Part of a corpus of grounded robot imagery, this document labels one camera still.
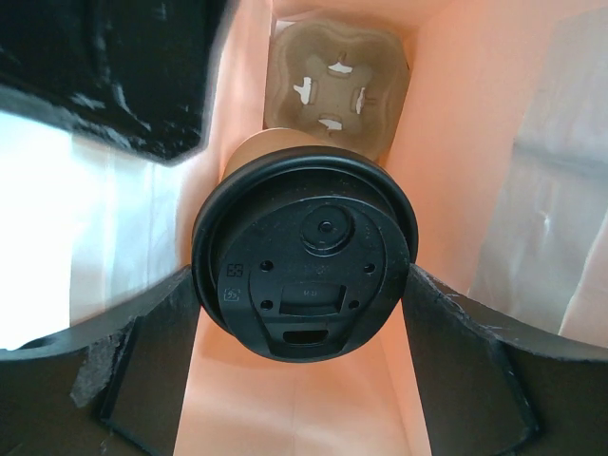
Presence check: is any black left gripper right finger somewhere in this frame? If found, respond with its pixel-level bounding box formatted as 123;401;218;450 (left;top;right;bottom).
402;265;607;455

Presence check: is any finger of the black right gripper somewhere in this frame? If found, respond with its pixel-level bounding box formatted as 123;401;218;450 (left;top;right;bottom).
1;0;238;163

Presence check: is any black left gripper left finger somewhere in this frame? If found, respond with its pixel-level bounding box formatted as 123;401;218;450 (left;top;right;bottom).
1;268;200;455

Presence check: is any brown paper coffee cup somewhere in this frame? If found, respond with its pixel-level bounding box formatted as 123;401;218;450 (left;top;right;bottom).
222;127;333;181

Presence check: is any black plastic cup lid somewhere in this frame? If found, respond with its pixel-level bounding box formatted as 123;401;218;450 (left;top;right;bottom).
191;146;419;363

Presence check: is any brown pulp cup carrier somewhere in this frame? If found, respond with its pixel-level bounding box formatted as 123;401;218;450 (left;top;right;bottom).
264;20;409;161

